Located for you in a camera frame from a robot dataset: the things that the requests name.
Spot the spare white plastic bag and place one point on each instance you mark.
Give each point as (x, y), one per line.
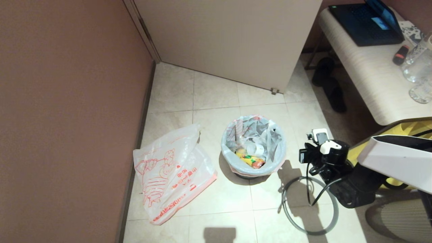
(231, 153)

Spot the white black patterned card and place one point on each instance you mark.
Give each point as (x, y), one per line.
(411, 33)

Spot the dark blue laptop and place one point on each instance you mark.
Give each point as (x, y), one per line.
(364, 23)

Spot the black orange handheld device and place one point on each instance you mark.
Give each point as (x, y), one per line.
(400, 55)

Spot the orange yellow snack wrapper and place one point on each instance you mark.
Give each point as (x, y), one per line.
(251, 161)

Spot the beige door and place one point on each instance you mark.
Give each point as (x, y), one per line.
(229, 40)

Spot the white red-printed plastic bag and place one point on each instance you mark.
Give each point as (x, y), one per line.
(168, 175)

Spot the clear ribbed glass bottle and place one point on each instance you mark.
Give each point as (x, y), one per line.
(418, 49)

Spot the beige striped stool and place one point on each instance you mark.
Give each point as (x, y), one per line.
(401, 222)

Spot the clear glass cup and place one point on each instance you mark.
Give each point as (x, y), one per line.
(417, 71)
(421, 93)

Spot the black round trash bin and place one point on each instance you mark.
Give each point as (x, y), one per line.
(248, 175)

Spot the small metal door stopper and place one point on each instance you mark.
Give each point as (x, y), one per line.
(274, 91)

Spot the cream striped bench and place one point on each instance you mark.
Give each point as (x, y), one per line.
(368, 74)

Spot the clear plastic water bottle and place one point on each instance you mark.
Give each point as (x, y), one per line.
(255, 148)

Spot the beige door frame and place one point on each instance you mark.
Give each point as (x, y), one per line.
(141, 27)

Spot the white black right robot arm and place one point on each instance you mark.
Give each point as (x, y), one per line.
(381, 168)

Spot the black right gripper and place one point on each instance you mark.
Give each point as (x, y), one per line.
(314, 152)

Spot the black slipper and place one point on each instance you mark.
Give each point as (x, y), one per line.
(323, 71)
(335, 96)

